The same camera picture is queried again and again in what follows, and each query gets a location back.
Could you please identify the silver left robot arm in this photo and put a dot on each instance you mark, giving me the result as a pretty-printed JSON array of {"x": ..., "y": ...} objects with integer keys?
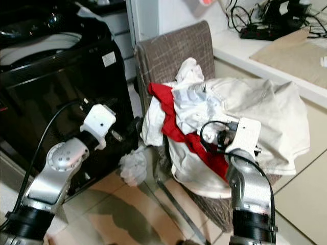
[{"x": 53, "y": 168}]

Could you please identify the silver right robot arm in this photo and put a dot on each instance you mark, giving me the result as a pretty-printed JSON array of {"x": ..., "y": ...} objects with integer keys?
[{"x": 250, "y": 194}]

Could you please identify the black top-load washing machine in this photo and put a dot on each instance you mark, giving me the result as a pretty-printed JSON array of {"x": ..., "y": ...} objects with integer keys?
[{"x": 51, "y": 81}]

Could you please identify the crumpled white cloth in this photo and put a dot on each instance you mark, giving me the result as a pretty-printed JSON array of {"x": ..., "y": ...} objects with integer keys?
[{"x": 134, "y": 166}]

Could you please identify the red cloth garment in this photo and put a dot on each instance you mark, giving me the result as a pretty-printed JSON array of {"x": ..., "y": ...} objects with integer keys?
[{"x": 176, "y": 130}]

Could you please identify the large cream garment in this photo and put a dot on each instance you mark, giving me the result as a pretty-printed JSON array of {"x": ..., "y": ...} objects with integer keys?
[{"x": 265, "y": 112}]

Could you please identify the white and pale blue shirt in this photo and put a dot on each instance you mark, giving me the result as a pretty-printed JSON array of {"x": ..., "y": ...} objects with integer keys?
[{"x": 191, "y": 102}]

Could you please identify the white counter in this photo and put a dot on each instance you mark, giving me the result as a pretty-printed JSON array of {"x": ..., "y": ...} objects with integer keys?
[{"x": 232, "y": 51}]

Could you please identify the brown checked fabric chair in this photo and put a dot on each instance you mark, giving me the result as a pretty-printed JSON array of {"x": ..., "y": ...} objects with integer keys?
[{"x": 176, "y": 48}]

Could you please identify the white drawer cabinet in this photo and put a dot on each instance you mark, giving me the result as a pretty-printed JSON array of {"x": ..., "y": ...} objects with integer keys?
[{"x": 116, "y": 30}]

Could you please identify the beige cloth mat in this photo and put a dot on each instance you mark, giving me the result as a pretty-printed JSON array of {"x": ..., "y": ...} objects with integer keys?
[{"x": 294, "y": 58}]

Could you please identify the black power strip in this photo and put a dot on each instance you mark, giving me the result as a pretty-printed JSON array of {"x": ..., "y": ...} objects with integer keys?
[{"x": 265, "y": 33}]

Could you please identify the small red object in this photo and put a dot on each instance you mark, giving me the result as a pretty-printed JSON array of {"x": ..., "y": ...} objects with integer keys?
[{"x": 207, "y": 2}]

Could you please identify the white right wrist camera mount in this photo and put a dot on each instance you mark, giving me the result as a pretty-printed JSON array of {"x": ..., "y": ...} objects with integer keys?
[{"x": 245, "y": 133}]

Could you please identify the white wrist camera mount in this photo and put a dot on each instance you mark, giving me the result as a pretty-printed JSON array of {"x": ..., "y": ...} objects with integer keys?
[
  {"x": 98, "y": 120},
  {"x": 245, "y": 133}
]

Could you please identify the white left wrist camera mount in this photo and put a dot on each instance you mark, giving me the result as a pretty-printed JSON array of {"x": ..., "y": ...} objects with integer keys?
[{"x": 98, "y": 120}]

